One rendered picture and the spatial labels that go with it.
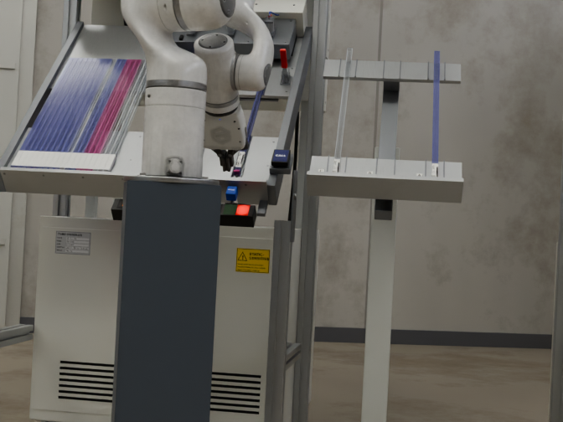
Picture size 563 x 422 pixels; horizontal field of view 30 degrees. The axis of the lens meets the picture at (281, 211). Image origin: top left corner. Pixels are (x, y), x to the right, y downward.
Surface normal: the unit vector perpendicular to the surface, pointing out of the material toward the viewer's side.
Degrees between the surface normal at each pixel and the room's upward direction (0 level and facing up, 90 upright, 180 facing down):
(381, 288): 90
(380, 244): 90
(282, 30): 42
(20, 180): 132
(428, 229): 90
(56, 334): 90
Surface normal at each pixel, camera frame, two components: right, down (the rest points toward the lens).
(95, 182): -0.15, 0.66
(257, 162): -0.06, -0.75
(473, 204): 0.18, 0.00
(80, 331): -0.15, -0.02
